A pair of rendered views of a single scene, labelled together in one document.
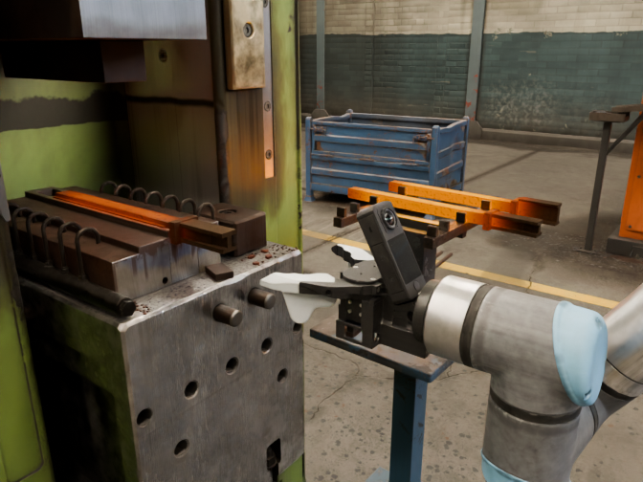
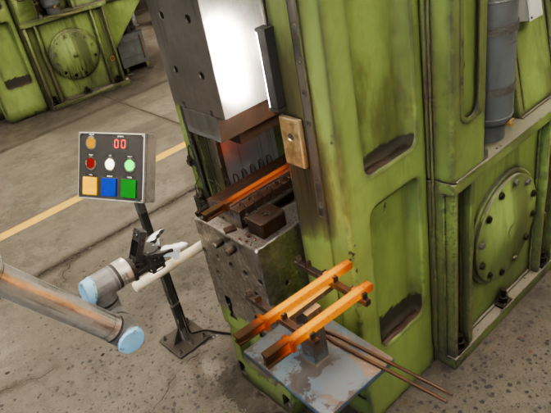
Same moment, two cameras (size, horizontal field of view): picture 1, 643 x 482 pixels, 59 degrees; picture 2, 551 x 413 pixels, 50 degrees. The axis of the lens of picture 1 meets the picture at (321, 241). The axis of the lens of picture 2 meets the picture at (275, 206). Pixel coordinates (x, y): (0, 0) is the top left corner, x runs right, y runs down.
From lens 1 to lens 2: 231 cm
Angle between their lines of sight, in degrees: 94
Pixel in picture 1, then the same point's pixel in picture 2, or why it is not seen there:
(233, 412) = (235, 283)
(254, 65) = (295, 155)
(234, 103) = (295, 169)
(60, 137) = not seen: hidden behind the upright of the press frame
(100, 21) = (191, 127)
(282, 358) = (254, 287)
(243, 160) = (303, 198)
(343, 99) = not seen: outside the picture
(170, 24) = (209, 133)
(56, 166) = not seen: hidden behind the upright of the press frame
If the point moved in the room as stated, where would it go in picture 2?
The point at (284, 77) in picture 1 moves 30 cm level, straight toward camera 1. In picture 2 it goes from (330, 169) to (238, 176)
